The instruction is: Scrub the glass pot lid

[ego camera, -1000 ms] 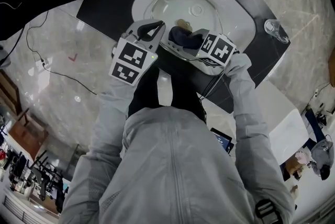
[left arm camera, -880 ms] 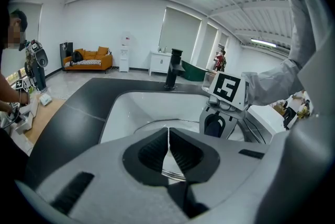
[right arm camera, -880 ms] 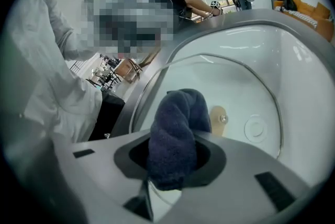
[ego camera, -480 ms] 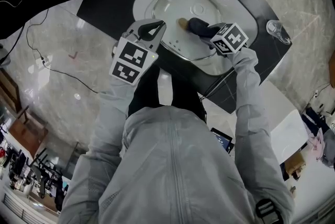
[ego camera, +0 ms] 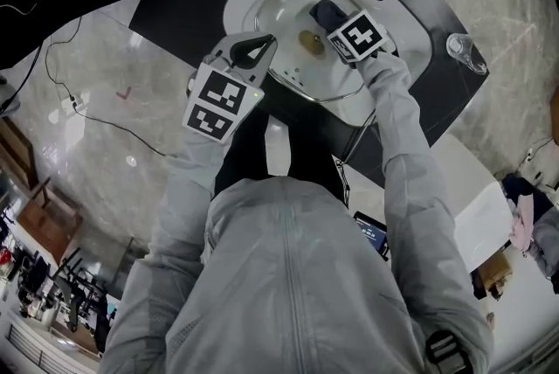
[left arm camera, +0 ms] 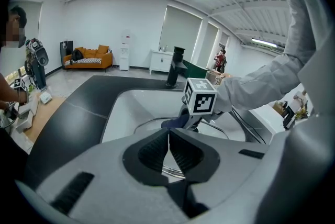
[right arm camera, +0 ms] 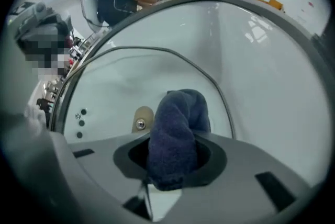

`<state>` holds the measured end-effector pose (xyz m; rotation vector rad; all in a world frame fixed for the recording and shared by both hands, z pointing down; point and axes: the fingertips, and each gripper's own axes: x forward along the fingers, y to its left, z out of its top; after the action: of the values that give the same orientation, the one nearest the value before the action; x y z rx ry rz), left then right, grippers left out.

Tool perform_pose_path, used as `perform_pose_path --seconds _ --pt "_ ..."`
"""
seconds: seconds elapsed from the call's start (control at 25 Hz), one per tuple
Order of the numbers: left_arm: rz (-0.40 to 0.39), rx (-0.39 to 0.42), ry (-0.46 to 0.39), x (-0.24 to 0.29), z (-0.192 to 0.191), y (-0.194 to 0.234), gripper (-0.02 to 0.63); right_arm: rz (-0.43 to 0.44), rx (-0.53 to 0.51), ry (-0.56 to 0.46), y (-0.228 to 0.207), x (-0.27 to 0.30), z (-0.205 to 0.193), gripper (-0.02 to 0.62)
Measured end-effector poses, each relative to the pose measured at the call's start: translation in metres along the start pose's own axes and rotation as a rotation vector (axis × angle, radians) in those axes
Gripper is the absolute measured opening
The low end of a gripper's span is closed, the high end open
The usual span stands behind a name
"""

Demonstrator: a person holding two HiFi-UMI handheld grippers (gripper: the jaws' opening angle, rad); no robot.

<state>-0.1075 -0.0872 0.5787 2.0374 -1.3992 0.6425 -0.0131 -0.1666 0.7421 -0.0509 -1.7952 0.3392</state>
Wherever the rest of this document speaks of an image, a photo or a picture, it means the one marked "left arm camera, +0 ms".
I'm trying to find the ceiling tube light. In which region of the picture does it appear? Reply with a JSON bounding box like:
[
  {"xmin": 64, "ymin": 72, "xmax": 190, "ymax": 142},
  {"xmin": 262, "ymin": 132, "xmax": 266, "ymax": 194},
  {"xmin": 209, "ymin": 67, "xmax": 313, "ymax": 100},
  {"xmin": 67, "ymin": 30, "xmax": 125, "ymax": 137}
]
[{"xmin": 251, "ymin": 37, "xmax": 278, "ymax": 49}]

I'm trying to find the black faucet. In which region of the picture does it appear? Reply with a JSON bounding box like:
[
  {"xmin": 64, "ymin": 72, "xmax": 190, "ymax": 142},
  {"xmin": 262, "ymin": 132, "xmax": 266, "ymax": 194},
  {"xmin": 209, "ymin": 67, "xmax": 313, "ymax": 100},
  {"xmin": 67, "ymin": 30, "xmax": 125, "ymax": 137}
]
[{"xmin": 165, "ymin": 46, "xmax": 188, "ymax": 88}]

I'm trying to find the white sink basin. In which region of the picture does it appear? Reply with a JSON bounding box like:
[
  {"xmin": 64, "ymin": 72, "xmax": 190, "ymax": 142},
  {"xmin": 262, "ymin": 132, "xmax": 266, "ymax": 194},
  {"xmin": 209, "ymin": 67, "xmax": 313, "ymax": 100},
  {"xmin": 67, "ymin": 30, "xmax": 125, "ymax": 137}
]
[{"xmin": 100, "ymin": 88, "xmax": 247, "ymax": 144}]

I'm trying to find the orange sofa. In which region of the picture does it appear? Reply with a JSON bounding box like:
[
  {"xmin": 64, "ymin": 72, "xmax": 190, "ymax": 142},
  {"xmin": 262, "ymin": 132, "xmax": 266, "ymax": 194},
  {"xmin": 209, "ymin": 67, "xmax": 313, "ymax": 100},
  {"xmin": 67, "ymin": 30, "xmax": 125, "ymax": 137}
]
[{"xmin": 62, "ymin": 44, "xmax": 114, "ymax": 72}]

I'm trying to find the white water dispenser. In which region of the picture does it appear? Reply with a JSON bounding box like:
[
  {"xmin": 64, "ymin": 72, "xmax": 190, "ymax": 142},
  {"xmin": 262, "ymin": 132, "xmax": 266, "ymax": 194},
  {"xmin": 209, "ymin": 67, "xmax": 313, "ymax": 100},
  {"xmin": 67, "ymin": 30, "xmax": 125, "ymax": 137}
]
[{"xmin": 118, "ymin": 29, "xmax": 132, "ymax": 72}]

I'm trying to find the small white device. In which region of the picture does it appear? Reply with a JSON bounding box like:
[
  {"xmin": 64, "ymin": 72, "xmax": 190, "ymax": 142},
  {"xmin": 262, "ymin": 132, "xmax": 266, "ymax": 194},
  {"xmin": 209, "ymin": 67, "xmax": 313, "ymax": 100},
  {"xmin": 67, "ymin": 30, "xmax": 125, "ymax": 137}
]
[{"xmin": 39, "ymin": 92, "xmax": 53, "ymax": 105}]

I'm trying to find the white drawer cabinet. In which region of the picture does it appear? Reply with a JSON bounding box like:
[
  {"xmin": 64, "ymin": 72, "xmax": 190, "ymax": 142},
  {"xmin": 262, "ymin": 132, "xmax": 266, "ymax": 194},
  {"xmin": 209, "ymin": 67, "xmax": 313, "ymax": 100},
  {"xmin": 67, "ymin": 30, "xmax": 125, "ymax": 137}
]
[{"xmin": 149, "ymin": 49, "xmax": 174, "ymax": 75}]

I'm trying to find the grey roller blind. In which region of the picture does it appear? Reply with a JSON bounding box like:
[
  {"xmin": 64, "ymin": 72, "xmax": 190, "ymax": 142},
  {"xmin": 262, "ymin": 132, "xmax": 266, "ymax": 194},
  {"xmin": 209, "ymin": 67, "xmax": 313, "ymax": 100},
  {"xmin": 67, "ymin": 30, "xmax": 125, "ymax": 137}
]
[
  {"xmin": 25, "ymin": 2, "xmax": 43, "ymax": 43},
  {"xmin": 206, "ymin": 22, "xmax": 219, "ymax": 70},
  {"xmin": 159, "ymin": 5, "xmax": 204, "ymax": 62}
]

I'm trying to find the striped blanket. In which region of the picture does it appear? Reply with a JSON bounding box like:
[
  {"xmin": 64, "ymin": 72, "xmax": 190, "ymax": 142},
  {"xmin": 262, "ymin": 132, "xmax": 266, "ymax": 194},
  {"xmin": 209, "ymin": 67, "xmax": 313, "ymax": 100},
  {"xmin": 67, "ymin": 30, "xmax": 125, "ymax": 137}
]
[{"xmin": 64, "ymin": 58, "xmax": 103, "ymax": 65}]

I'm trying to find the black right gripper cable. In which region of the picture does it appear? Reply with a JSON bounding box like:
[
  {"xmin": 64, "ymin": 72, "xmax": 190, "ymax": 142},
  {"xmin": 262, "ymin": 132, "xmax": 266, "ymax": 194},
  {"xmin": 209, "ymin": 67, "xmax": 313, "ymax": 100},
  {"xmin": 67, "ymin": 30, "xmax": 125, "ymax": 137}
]
[{"xmin": 229, "ymin": 107, "xmax": 267, "ymax": 145}]

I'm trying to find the coat stand with hung gear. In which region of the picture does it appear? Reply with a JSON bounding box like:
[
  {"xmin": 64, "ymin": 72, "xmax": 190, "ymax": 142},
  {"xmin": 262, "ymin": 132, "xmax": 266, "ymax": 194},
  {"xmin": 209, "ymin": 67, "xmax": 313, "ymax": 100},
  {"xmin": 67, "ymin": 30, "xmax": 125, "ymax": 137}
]
[{"xmin": 24, "ymin": 38, "xmax": 50, "ymax": 91}]

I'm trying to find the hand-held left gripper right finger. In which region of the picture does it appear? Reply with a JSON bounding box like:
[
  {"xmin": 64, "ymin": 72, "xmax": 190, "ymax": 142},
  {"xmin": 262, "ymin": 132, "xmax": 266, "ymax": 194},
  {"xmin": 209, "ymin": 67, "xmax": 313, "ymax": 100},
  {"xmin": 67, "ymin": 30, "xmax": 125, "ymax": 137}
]
[{"xmin": 169, "ymin": 127, "xmax": 273, "ymax": 219}]

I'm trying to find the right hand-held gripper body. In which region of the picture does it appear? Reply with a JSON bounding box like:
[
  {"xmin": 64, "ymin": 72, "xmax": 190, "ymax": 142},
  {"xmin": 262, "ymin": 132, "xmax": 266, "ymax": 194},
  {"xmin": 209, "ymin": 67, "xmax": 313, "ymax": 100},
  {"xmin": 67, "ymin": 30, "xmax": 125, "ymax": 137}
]
[{"xmin": 179, "ymin": 77, "xmax": 224, "ymax": 130}]

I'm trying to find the person's grey jacket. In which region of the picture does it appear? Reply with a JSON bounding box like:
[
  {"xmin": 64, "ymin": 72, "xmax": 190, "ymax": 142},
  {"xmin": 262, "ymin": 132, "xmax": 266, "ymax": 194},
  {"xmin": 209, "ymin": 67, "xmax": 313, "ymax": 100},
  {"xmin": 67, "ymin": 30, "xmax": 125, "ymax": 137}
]
[{"xmin": 283, "ymin": 0, "xmax": 319, "ymax": 61}]

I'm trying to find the black backpack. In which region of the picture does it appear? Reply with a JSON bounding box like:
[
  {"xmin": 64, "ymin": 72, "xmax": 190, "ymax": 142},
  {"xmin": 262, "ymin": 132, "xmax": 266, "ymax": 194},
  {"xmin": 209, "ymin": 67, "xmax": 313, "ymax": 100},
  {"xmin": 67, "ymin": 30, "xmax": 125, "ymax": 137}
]
[{"xmin": 71, "ymin": 49, "xmax": 84, "ymax": 61}]

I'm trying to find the person's right forearm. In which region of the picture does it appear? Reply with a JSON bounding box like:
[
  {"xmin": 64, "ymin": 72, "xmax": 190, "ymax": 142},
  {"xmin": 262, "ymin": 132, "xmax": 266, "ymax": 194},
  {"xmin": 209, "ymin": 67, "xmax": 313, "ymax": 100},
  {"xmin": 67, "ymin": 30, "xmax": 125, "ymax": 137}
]
[{"xmin": 216, "ymin": 53, "xmax": 305, "ymax": 114}]

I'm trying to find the black upright panel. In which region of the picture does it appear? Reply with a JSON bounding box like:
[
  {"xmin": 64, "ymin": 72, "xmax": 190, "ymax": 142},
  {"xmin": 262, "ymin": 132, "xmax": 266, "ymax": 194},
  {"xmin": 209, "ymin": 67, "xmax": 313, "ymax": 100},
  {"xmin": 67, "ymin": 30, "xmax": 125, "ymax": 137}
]
[{"xmin": 59, "ymin": 40, "xmax": 74, "ymax": 70}]

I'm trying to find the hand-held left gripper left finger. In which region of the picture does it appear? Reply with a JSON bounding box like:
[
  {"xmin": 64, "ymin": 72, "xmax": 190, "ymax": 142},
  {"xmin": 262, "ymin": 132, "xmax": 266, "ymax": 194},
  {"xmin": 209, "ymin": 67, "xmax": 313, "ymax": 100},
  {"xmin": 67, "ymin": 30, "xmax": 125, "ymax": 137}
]
[{"xmin": 33, "ymin": 127, "xmax": 191, "ymax": 224}]

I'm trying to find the white rectangular bathtub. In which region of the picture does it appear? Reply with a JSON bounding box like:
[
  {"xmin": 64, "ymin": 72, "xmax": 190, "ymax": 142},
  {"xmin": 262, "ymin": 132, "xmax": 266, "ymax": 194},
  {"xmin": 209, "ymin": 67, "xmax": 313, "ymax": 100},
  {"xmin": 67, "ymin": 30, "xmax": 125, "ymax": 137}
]
[{"xmin": 250, "ymin": 102, "xmax": 289, "ymax": 138}]

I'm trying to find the dark bathtub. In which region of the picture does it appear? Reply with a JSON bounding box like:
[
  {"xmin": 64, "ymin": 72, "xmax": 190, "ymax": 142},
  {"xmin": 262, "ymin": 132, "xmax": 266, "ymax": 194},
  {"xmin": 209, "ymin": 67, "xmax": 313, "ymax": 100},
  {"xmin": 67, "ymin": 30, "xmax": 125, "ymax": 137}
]
[{"xmin": 183, "ymin": 59, "xmax": 210, "ymax": 79}]

